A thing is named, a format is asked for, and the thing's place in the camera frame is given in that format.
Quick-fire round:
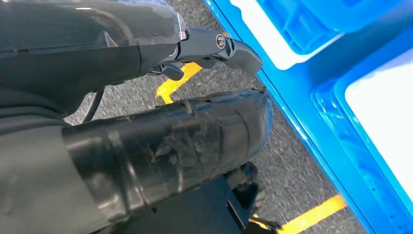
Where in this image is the blue metal shelf rack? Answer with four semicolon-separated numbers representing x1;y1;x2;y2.
203;0;413;234

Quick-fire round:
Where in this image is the short yellow floor tape strip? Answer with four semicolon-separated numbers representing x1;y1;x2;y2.
155;62;203;105
250;194;346;234

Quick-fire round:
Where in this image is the blue plastic crate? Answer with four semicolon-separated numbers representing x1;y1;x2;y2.
310;27;413;234
256;0;413;56

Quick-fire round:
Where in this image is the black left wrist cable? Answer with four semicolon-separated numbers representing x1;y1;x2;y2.
80;88;106;124

